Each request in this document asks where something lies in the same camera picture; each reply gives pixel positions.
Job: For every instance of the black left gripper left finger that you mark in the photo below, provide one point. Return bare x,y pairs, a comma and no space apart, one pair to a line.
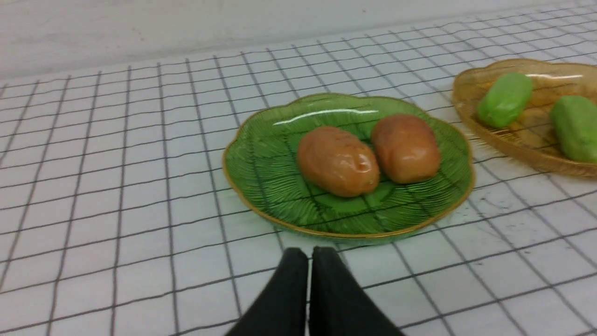
280,308

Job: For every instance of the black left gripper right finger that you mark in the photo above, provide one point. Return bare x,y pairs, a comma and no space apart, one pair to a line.
338,305

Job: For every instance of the orange toy potato front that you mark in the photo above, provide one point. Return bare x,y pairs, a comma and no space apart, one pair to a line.
337,161

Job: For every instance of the amber glass scalloped plate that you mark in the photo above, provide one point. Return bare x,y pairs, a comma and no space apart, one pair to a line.
531,139

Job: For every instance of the green glass scalloped plate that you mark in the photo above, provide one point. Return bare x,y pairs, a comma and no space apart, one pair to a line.
260,164

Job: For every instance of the large green toy cucumber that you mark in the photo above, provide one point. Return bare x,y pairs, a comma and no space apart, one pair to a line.
575,123

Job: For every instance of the small green toy cucumber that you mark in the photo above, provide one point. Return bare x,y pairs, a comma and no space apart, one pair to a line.
505,100

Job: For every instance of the orange toy potato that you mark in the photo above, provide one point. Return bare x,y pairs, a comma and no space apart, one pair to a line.
406,148
337,161

